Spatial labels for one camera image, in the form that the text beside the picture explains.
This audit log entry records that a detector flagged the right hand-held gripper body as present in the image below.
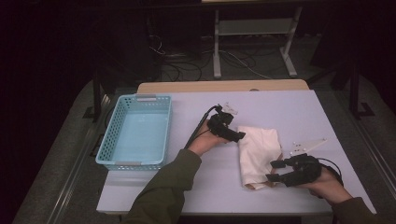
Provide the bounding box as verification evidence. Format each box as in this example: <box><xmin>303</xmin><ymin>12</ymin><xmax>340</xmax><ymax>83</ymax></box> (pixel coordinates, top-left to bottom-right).
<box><xmin>288</xmin><ymin>138</ymin><xmax>329</xmax><ymax>188</ymax></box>

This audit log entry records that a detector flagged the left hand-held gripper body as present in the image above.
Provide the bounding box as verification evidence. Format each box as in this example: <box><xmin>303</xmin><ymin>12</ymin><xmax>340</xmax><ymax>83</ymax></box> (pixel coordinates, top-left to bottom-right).
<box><xmin>207</xmin><ymin>102</ymin><xmax>239</xmax><ymax>140</ymax></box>

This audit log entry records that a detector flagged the white cover board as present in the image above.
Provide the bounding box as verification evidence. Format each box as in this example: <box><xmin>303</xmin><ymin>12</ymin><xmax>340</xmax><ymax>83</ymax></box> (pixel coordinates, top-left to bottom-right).
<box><xmin>96</xmin><ymin>90</ymin><xmax>377</xmax><ymax>217</ymax></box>

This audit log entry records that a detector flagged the person's right hand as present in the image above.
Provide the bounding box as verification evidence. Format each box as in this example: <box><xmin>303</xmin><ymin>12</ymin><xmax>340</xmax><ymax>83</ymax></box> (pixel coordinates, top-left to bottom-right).
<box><xmin>298</xmin><ymin>169</ymin><xmax>355</xmax><ymax>206</ymax></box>

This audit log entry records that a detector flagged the white metal stand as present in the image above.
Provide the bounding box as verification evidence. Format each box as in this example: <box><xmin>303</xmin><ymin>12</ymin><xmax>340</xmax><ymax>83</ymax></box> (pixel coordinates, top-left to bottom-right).
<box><xmin>212</xmin><ymin>6</ymin><xmax>304</xmax><ymax>79</ymax></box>

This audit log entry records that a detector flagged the tangle of black floor cables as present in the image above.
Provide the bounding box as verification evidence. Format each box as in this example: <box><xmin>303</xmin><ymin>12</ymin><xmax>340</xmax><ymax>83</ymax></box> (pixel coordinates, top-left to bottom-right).
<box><xmin>148</xmin><ymin>32</ymin><xmax>281</xmax><ymax>82</ymax></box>

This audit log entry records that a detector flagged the light blue plastic basket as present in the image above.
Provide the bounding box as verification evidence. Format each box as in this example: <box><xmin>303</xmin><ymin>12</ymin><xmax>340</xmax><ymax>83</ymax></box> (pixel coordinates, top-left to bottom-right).
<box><xmin>94</xmin><ymin>93</ymin><xmax>173</xmax><ymax>172</ymax></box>

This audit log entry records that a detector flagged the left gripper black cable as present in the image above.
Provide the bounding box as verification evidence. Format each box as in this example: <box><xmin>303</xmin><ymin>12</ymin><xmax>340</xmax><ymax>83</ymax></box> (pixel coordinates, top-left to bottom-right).
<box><xmin>184</xmin><ymin>105</ymin><xmax>222</xmax><ymax>150</ymax></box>

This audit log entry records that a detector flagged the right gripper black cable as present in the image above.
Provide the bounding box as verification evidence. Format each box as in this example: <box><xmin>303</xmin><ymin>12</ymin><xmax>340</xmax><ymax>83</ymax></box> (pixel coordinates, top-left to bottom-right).
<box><xmin>317</xmin><ymin>157</ymin><xmax>344</xmax><ymax>188</ymax></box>

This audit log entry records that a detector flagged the person's left hand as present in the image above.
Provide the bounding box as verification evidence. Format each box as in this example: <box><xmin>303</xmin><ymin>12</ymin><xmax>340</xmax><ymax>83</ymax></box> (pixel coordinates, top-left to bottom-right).
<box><xmin>188</xmin><ymin>119</ymin><xmax>230</xmax><ymax>157</ymax></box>

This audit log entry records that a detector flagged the white cloth bag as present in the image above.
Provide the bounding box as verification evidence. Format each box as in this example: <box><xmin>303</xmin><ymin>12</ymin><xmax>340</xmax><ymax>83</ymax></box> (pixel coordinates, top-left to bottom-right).
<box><xmin>237</xmin><ymin>125</ymin><xmax>284</xmax><ymax>190</ymax></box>

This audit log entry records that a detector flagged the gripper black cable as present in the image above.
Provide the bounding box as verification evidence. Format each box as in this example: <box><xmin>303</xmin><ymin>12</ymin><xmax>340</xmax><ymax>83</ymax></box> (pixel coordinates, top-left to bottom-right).
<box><xmin>184</xmin><ymin>105</ymin><xmax>222</xmax><ymax>150</ymax></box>
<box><xmin>317</xmin><ymin>157</ymin><xmax>344</xmax><ymax>188</ymax></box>

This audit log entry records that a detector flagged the grey metal floor rail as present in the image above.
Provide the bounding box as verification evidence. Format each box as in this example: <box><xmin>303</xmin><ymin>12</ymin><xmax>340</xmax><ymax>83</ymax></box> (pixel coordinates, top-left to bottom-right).
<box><xmin>334</xmin><ymin>90</ymin><xmax>396</xmax><ymax>190</ymax></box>
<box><xmin>46</xmin><ymin>92</ymin><xmax>115</xmax><ymax>224</ymax></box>

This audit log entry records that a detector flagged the white floor cable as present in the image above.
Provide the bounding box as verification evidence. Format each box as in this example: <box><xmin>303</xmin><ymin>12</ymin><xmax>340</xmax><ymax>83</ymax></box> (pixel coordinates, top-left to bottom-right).
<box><xmin>202</xmin><ymin>49</ymin><xmax>273</xmax><ymax>80</ymax></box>

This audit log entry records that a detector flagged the wooden table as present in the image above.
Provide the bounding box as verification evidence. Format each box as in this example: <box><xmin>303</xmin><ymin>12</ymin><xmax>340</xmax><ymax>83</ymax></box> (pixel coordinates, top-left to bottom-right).
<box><xmin>136</xmin><ymin>78</ymin><xmax>310</xmax><ymax>94</ymax></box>

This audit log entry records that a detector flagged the black metal stand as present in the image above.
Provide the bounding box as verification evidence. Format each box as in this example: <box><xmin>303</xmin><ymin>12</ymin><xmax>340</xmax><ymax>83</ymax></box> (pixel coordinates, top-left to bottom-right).
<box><xmin>347</xmin><ymin>60</ymin><xmax>376</xmax><ymax>120</ymax></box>
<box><xmin>82</xmin><ymin>66</ymin><xmax>105</xmax><ymax>123</ymax></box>

